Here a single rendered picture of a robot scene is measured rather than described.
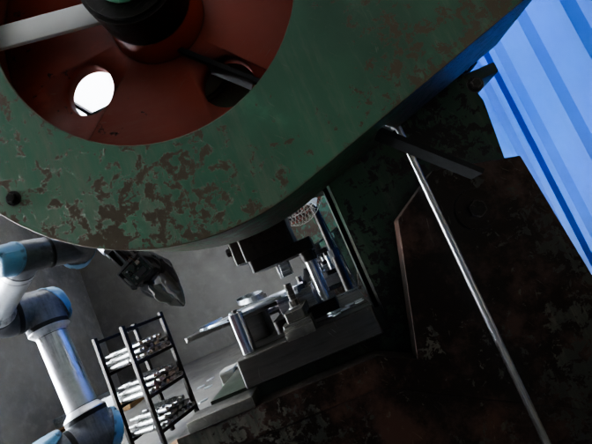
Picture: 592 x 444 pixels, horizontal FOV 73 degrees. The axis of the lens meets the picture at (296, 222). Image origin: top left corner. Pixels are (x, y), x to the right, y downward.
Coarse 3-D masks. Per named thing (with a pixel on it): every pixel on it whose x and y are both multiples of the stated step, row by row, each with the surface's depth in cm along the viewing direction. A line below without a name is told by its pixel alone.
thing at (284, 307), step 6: (312, 282) 108; (306, 288) 96; (312, 288) 99; (300, 294) 96; (306, 294) 96; (312, 294) 95; (282, 300) 96; (288, 300) 96; (300, 300) 96; (312, 300) 95; (282, 306) 96; (288, 306) 96; (282, 312) 96
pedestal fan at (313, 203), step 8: (312, 200) 179; (304, 208) 180; (312, 208) 191; (320, 216) 191; (320, 224) 190; (328, 232) 191; (328, 240) 189; (336, 248) 188; (336, 256) 187; (336, 264) 187; (344, 272) 187; (344, 280) 186; (344, 288) 187; (352, 288) 186
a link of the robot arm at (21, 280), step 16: (32, 240) 92; (48, 240) 94; (0, 256) 86; (16, 256) 87; (32, 256) 90; (48, 256) 92; (0, 272) 86; (16, 272) 88; (32, 272) 92; (0, 288) 95; (16, 288) 95; (0, 304) 99; (16, 304) 103; (0, 320) 106; (16, 320) 114; (0, 336) 112
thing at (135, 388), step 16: (160, 320) 331; (112, 336) 321; (128, 336) 296; (160, 336) 321; (96, 352) 306; (112, 352) 312; (128, 352) 293; (144, 352) 300; (160, 352) 315; (176, 352) 329; (112, 368) 305; (160, 368) 315; (176, 368) 319; (112, 384) 304; (128, 384) 307; (144, 384) 291; (160, 384) 302; (128, 400) 301; (160, 400) 336; (176, 400) 304; (192, 400) 323; (144, 416) 302; (160, 416) 294; (176, 416) 301; (128, 432) 299; (144, 432) 296; (160, 432) 286
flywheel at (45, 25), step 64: (0, 0) 71; (64, 0) 72; (128, 0) 58; (192, 0) 66; (256, 0) 69; (64, 64) 71; (128, 64) 70; (192, 64) 69; (256, 64) 68; (64, 128) 70; (128, 128) 69; (192, 128) 68
